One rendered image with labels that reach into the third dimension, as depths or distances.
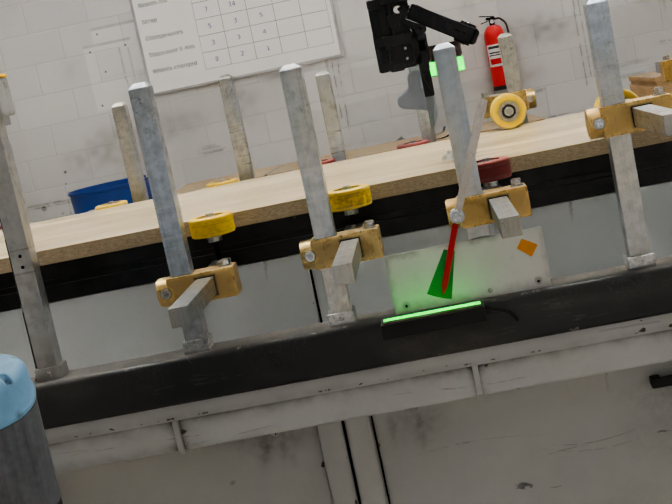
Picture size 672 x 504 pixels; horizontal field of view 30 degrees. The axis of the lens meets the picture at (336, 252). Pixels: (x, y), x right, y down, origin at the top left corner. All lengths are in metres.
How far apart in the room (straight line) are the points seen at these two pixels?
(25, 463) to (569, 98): 8.06
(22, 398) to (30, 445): 0.05
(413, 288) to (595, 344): 0.32
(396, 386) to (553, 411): 0.38
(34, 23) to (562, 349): 7.70
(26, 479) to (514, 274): 0.94
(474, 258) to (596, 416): 0.49
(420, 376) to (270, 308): 0.34
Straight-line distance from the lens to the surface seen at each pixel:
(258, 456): 2.44
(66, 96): 9.48
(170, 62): 9.29
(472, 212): 2.05
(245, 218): 2.29
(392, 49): 1.95
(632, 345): 2.16
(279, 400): 2.15
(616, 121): 2.06
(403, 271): 2.07
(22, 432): 1.45
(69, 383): 2.17
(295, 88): 2.05
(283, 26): 9.19
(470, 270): 2.07
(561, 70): 9.28
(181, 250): 2.10
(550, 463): 2.44
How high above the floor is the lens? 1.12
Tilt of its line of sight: 8 degrees down
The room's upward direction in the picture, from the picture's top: 12 degrees counter-clockwise
